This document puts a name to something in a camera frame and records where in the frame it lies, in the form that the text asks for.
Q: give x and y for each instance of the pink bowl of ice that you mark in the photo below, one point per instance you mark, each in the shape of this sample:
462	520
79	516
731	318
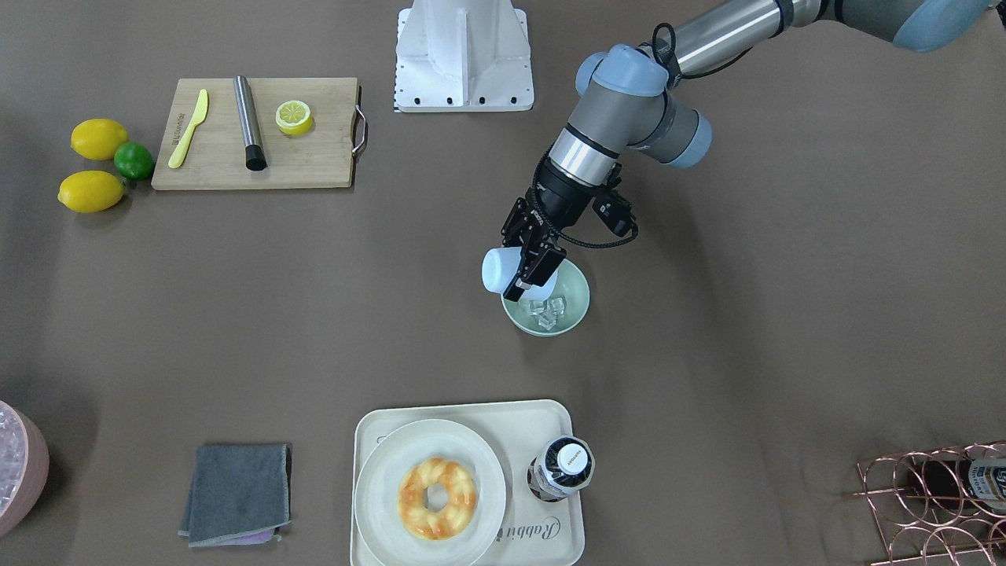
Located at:
25	462

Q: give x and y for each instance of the dark drink bottle on tray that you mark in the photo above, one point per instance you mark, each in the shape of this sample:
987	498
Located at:
562	469

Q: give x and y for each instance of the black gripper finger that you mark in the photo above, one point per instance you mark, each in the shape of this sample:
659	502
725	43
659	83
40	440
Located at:
531	273

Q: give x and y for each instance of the dark bottle in rack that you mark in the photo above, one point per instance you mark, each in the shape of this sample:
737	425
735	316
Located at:
974	479

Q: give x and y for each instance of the green lime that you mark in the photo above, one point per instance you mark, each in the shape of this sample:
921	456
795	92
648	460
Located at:
133	161

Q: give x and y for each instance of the whole yellow lemon upper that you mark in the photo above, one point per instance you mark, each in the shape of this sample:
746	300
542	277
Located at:
98	138

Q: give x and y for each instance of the bamboo cutting board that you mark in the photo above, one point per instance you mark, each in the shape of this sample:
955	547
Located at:
319	159

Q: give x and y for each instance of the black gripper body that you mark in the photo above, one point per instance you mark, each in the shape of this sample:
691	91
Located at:
563	197

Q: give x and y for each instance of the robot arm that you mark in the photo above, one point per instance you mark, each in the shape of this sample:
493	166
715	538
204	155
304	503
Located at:
627	104

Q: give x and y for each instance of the steel muddler black tip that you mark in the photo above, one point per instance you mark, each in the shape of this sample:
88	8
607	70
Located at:
254	155

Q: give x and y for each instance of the ice cubes in green bowl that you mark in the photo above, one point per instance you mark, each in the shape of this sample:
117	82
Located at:
547	313

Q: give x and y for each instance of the half lemon slice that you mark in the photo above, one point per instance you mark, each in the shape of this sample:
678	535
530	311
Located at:
294	118

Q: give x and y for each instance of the white round plate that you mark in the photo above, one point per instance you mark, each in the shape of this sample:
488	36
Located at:
376	494

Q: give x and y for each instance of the light blue cup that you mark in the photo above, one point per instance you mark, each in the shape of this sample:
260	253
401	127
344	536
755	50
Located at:
500	266

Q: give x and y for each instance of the copper wire bottle rack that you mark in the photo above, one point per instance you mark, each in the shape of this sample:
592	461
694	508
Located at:
924	510

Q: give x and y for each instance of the glazed twisted donut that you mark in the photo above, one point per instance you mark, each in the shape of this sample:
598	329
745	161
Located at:
454	517

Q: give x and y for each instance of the pale green bowl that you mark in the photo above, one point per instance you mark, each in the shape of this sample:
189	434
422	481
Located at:
575	288

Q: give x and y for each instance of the whole yellow lemon lower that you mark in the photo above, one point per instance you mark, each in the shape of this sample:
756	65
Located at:
87	192

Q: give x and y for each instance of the yellow plastic knife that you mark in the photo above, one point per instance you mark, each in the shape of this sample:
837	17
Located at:
199	114

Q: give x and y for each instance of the whole yellow lemon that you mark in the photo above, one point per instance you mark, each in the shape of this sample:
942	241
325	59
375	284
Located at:
98	138
87	192

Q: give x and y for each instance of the cream serving tray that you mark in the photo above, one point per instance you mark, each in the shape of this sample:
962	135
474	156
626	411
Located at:
532	532

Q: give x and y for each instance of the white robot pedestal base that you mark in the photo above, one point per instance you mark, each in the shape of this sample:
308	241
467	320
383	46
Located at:
463	56

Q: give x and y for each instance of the grey folded cloth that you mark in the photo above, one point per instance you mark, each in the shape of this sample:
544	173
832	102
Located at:
239	495

